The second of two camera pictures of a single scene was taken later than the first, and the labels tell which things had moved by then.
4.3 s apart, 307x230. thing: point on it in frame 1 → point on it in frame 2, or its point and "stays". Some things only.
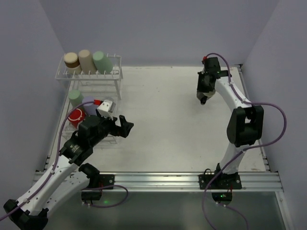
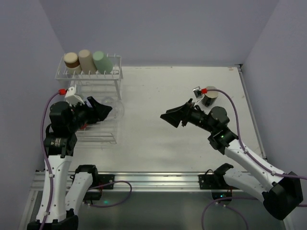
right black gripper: (203, 97) → (185, 115)
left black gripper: (121, 128) → (87, 112)
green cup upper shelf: (103, 64) stays
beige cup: (87, 64) stays
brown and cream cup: (72, 63) stays
